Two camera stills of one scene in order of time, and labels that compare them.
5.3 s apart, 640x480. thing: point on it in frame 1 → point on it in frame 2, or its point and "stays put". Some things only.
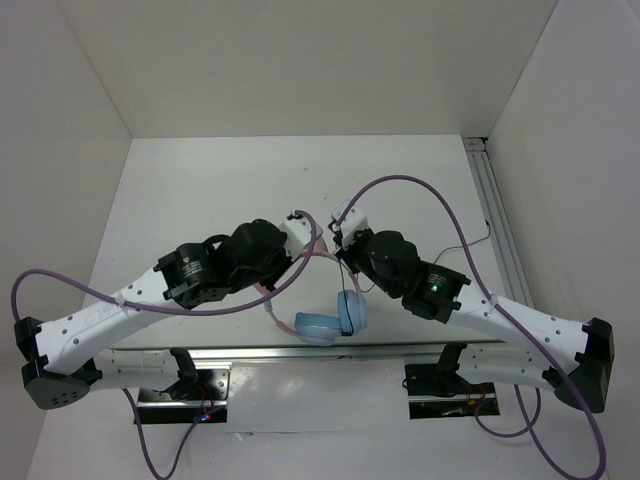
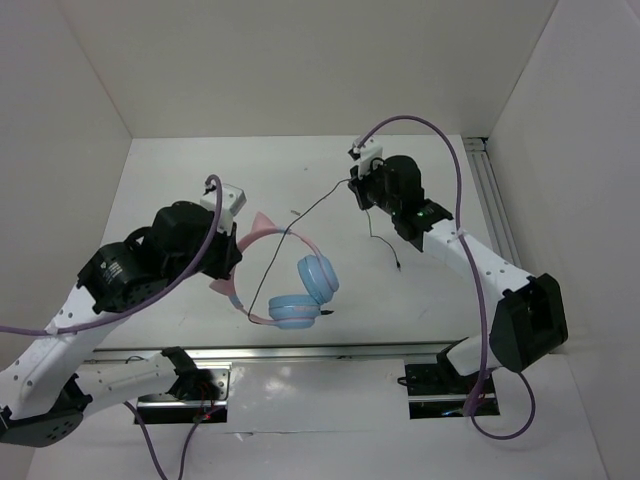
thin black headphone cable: x=369 y=288 → x=369 y=230
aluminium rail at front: x=302 y=356 stays put
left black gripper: x=284 y=257 → x=229 y=249
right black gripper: x=346 y=255 → x=358 y=185
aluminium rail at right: x=498 y=220 stays put
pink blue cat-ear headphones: x=318 y=329 → x=317 y=278
